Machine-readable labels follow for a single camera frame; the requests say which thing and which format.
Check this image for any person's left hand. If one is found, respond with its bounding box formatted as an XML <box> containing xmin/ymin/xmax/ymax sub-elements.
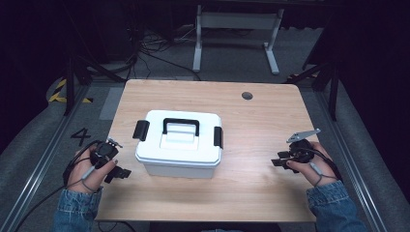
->
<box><xmin>66</xmin><ymin>143</ymin><xmax>119</xmax><ymax>194</ymax></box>

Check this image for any metal floor rail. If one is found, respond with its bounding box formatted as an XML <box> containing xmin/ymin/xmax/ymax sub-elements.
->
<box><xmin>313</xmin><ymin>90</ymin><xmax>390</xmax><ymax>232</ymax></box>
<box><xmin>0</xmin><ymin>86</ymin><xmax>92</xmax><ymax>232</ymax></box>

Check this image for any white storage box black handle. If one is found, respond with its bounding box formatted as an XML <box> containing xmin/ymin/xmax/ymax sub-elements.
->
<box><xmin>132</xmin><ymin>109</ymin><xmax>224</xmax><ymax>180</ymax></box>

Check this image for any white metal desk frame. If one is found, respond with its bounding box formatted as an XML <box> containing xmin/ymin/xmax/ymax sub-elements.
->
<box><xmin>191</xmin><ymin>4</ymin><xmax>285</xmax><ymax>76</ymax></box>

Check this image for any hand-held gripper black cable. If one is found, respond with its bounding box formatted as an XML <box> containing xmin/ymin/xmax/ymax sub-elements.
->
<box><xmin>303</xmin><ymin>147</ymin><xmax>343</xmax><ymax>182</ymax></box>
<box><xmin>13</xmin><ymin>139</ymin><xmax>103</xmax><ymax>232</ymax></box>

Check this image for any black metal stand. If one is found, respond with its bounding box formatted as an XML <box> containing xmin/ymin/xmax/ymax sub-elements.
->
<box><xmin>62</xmin><ymin>52</ymin><xmax>128</xmax><ymax>117</ymax></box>
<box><xmin>285</xmin><ymin>61</ymin><xmax>340</xmax><ymax>122</ymax></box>

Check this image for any bundle of black floor cables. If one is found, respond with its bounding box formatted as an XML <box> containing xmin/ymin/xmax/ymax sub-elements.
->
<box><xmin>127</xmin><ymin>23</ymin><xmax>202</xmax><ymax>82</ymax></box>

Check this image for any yellow black floor tape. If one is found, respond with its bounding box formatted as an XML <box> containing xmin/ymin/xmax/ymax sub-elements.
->
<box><xmin>47</xmin><ymin>78</ymin><xmax>95</xmax><ymax>104</ymax></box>

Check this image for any person's right hand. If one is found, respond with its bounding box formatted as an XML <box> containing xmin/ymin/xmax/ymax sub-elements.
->
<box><xmin>285</xmin><ymin>141</ymin><xmax>339</xmax><ymax>189</ymax></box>

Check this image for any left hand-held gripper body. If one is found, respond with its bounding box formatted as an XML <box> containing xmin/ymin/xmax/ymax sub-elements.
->
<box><xmin>89</xmin><ymin>137</ymin><xmax>124</xmax><ymax>170</ymax></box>

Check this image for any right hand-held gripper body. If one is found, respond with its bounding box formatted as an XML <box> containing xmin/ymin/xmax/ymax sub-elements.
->
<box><xmin>285</xmin><ymin>128</ymin><xmax>322</xmax><ymax>164</ymax></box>

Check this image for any grey wrist strap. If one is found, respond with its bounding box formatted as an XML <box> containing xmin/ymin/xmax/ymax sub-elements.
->
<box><xmin>66</xmin><ymin>164</ymin><xmax>100</xmax><ymax>194</ymax></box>
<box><xmin>307</xmin><ymin>161</ymin><xmax>338</xmax><ymax>188</ymax></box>

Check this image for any right hand-held gripper black cable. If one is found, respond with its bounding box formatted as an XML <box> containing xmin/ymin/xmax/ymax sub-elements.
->
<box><xmin>303</xmin><ymin>147</ymin><xmax>343</xmax><ymax>182</ymax></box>

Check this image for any left hand-held gripper black cable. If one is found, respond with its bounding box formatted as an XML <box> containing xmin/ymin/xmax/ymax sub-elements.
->
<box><xmin>13</xmin><ymin>139</ymin><xmax>103</xmax><ymax>232</ymax></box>

